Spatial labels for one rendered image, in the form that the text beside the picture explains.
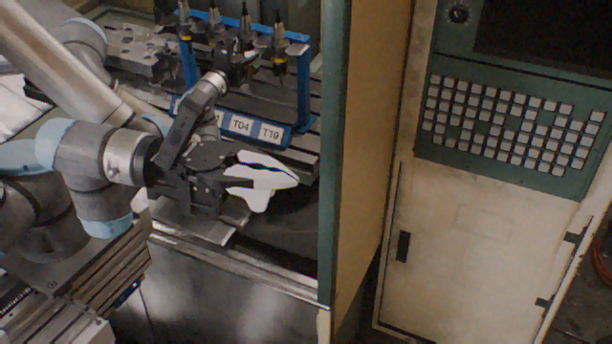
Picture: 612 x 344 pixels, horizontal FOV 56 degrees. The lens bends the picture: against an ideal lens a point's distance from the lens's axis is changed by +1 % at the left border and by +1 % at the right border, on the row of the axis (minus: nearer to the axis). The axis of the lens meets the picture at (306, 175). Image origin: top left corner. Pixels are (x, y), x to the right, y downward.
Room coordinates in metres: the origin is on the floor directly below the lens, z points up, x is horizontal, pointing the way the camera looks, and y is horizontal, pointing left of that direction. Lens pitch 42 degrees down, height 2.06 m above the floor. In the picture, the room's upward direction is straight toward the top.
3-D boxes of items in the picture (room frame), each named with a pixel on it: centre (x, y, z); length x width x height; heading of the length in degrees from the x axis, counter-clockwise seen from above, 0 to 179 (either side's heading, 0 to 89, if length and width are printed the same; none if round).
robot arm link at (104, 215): (0.64, 0.30, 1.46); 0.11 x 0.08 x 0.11; 164
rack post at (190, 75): (1.75, 0.41, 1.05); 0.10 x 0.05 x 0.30; 155
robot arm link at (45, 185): (0.81, 0.53, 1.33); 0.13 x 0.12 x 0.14; 164
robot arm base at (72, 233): (0.82, 0.53, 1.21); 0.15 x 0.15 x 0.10
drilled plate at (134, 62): (1.96, 0.64, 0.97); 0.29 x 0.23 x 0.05; 65
